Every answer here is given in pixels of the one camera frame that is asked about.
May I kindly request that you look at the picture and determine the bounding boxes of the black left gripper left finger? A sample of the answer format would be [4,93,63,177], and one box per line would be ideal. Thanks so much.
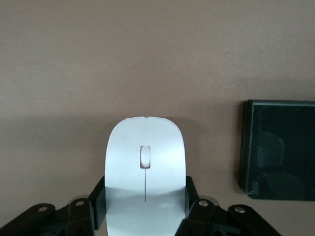
[0,176,107,236]

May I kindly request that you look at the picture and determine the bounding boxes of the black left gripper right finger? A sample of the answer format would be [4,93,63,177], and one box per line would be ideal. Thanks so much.
[173,176,281,236]

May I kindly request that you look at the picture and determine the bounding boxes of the white wireless mouse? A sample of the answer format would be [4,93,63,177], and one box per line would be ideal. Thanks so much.
[104,116,187,236]

